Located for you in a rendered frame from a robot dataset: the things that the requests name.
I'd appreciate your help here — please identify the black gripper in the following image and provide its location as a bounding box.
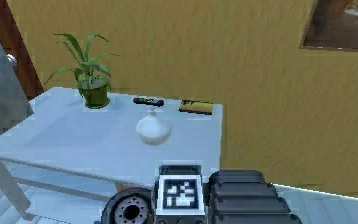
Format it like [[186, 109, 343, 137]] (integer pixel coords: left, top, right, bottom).
[[100, 187, 157, 224]]

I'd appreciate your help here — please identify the pale blue table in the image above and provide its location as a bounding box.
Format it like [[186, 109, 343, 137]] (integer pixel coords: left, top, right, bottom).
[[0, 87, 224, 222]]

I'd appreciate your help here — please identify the white round vase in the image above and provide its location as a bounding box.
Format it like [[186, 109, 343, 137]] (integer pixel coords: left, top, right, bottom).
[[135, 107, 173, 147]]

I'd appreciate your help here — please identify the black remote control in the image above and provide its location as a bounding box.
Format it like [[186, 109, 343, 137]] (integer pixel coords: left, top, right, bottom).
[[132, 97, 165, 108]]

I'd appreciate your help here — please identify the green potted house plant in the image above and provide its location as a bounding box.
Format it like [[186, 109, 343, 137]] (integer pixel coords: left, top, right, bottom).
[[43, 32, 119, 110]]

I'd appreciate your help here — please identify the grey room door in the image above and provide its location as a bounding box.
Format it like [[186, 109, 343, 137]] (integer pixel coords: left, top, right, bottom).
[[0, 34, 34, 144]]

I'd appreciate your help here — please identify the silver door knob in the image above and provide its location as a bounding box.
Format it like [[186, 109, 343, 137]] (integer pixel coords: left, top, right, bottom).
[[5, 53, 19, 67]]

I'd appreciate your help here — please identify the framed wall picture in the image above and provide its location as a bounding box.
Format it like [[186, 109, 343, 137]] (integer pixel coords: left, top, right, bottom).
[[299, 0, 358, 52]]

